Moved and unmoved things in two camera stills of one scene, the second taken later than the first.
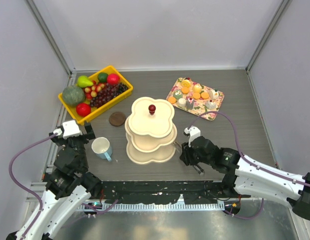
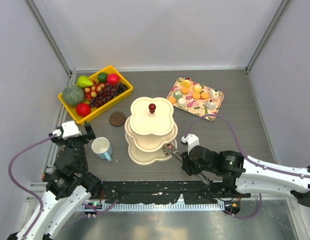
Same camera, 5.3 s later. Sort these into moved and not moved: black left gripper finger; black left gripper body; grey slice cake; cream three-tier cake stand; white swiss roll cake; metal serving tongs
Moved: metal serving tongs; grey slice cake
Not moved: cream three-tier cake stand; white swiss roll cake; black left gripper body; black left gripper finger
